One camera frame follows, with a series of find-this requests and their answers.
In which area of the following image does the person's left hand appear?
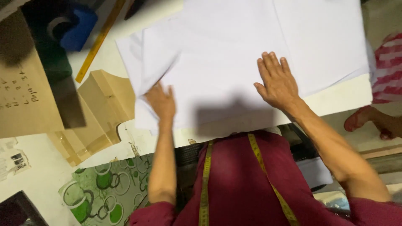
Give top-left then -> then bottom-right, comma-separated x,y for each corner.
144,82 -> 176,122

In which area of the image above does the person's right hand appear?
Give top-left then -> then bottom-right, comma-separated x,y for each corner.
253,51 -> 304,111

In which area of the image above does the white fabric sheet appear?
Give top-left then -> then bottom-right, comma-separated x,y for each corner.
115,0 -> 377,139

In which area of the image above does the taped brown cardboard pattern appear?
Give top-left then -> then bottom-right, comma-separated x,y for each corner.
47,69 -> 136,167

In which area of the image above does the yellow wooden ruler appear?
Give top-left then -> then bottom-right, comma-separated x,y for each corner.
75,0 -> 127,84

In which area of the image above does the yellow measuring tape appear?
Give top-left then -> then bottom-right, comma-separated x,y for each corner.
198,133 -> 301,226

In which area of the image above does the blue cloth bundle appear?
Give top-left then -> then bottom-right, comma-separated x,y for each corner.
47,8 -> 99,53

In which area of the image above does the green circle-patterned sheet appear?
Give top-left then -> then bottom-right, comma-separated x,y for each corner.
58,153 -> 155,226

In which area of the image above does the dark green cloth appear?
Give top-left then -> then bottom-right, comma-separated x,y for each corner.
19,0 -> 107,85

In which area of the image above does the maroon shirt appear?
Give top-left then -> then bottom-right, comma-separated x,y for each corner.
128,129 -> 402,226

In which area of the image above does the large brown paper pattern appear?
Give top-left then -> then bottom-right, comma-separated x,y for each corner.
0,9 -> 87,139

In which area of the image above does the newspaper scrap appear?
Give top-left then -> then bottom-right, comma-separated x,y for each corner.
0,137 -> 32,183

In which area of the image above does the folded white cloth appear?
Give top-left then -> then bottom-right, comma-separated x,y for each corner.
296,156 -> 334,189

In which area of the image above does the dark box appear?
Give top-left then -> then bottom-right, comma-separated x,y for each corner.
0,190 -> 49,226

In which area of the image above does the red white striped cloth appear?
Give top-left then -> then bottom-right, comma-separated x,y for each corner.
371,33 -> 402,105

